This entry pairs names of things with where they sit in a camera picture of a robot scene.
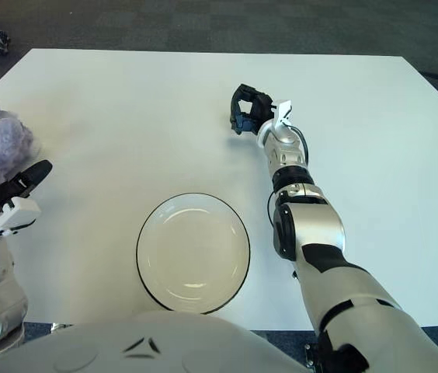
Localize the silver robot torso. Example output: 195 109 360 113
0 310 321 373

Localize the white plate with black rim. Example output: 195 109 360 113
136 193 252 315

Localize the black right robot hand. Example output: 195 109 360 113
228 83 280 136

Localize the purple plush bunny doll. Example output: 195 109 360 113
0 73 36 183

